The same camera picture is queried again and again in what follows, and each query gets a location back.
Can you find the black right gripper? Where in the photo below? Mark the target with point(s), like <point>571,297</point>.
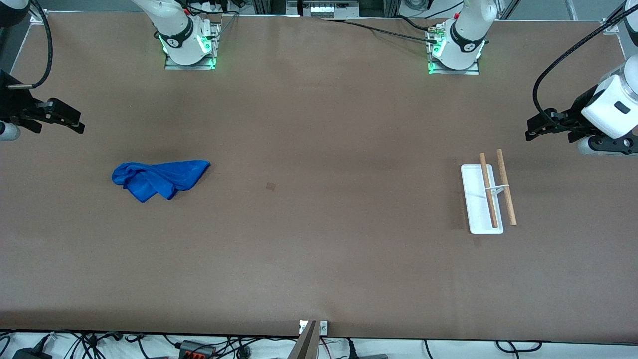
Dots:
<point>15,103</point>

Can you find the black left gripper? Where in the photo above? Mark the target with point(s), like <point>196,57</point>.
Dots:
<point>573,115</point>

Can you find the blue cloth towel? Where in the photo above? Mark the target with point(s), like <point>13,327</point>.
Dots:
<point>159,179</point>

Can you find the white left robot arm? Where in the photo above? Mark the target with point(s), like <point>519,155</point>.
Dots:
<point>466,45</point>

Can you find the white rack with wooden rods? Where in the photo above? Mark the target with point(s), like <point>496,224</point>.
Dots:
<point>478,209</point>

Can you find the black power brick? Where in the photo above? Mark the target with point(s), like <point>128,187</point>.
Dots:
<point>30,354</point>

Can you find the grey power strip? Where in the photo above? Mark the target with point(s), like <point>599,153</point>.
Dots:
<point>329,10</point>

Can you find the black orange power adapter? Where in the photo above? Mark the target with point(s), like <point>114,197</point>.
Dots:
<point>197,350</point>

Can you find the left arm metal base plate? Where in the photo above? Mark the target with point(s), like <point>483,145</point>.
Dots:
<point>456,71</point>

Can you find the metal table corner bracket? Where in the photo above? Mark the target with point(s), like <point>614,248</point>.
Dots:
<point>610,29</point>
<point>40,17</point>

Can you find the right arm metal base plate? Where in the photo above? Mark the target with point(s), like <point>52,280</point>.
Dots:
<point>212,47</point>

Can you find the small metal bracket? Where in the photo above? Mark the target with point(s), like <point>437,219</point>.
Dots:
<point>324,327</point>

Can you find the wooden post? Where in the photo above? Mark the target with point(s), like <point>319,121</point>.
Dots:
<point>305,344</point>

